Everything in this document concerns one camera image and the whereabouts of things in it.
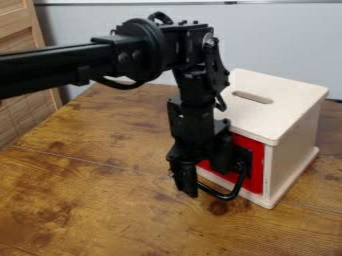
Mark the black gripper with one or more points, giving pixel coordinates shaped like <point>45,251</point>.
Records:
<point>202,138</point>

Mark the black metal drawer handle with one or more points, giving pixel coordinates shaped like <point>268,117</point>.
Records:
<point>234,192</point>

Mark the red drawer front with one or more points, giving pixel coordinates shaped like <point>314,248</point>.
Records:
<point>250,152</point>

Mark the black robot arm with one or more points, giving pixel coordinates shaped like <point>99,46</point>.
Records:
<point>133,56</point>

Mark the light wooden box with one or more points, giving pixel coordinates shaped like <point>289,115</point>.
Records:
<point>276,111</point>

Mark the wooden slatted panel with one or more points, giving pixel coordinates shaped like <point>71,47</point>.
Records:
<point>25,107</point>

